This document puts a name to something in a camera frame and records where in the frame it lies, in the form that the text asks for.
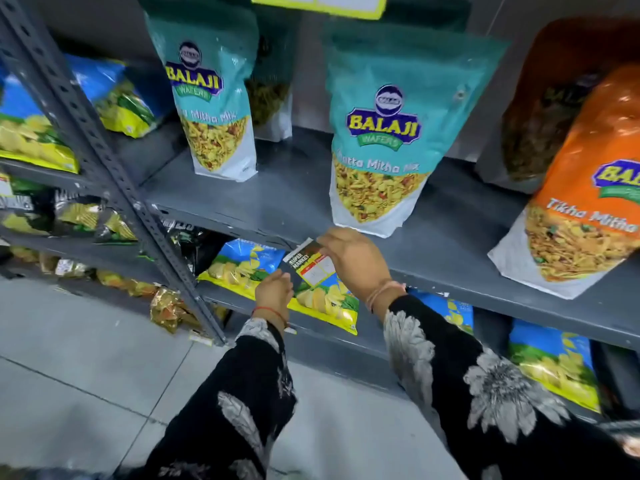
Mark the teal snack mix pouch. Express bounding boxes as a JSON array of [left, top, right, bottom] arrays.
[[141, 0, 260, 183], [322, 21, 509, 239], [244, 4, 302, 143]]

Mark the yellow framed price label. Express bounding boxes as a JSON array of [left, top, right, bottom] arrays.
[[251, 0, 389, 21]]

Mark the person's left forearm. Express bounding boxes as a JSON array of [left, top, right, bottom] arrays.
[[142, 317, 299, 480]]

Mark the person's right forearm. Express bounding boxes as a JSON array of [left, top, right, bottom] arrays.
[[382, 294, 640, 480]]

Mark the person's right hand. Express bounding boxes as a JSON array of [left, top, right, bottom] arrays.
[[317, 227, 407, 314]]

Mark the person's left hand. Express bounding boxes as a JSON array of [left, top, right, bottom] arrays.
[[254, 269, 295, 328]]

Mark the black chip packet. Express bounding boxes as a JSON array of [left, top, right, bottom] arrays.
[[164, 219, 228, 276]]

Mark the dark green chip packet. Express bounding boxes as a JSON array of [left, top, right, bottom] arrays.
[[94, 209, 139, 244], [53, 189, 105, 231], [0, 172, 57, 236]]

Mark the blue potato chip packet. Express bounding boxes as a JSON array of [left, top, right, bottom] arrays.
[[0, 69, 80, 174], [287, 274, 360, 336], [508, 318, 602, 414], [407, 289, 475, 336], [198, 238, 287, 301], [66, 54, 174, 139]]

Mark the printed shelf label card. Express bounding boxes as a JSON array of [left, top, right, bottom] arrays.
[[279, 238, 337, 296]]

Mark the pale thread wrist band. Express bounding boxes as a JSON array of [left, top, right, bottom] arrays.
[[364, 281, 407, 313]]

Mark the red thread wrist band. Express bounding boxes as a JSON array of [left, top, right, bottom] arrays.
[[251, 306, 289, 326]]

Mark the orange snack mix pouch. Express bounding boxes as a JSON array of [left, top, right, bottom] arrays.
[[474, 17, 640, 195], [488, 62, 640, 301]]

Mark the grey metal shelf rack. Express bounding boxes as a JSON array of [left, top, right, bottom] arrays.
[[0, 0, 640, 426]]

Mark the gold foil snack packet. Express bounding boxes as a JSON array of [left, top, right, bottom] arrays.
[[96, 269, 160, 299], [149, 287, 202, 335]]

